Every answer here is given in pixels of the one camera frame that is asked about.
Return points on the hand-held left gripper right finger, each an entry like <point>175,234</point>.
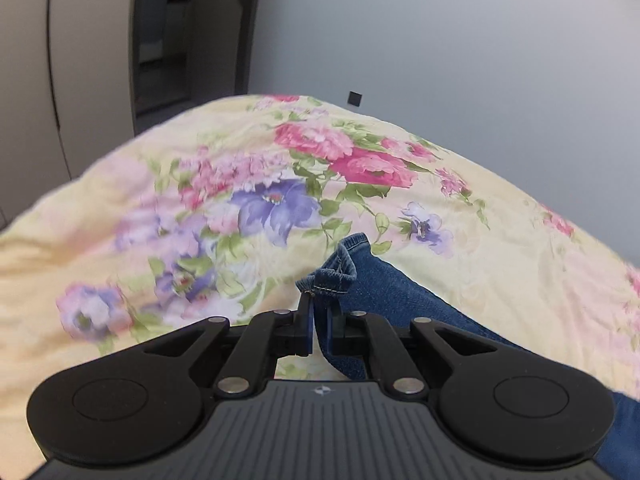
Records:
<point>328,331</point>

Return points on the blue denim pants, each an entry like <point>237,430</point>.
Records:
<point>395,292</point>

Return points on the small black wall socket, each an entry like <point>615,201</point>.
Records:
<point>355,98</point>

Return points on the grey door frame post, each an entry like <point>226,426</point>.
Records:
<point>250,20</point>

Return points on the dark doorway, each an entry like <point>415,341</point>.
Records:
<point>162,35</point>

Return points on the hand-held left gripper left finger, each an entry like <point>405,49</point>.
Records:
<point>307,331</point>

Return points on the beige wardrobe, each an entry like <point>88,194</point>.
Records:
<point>75,60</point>

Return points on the floral printed blanket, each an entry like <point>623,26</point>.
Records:
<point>150,185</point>

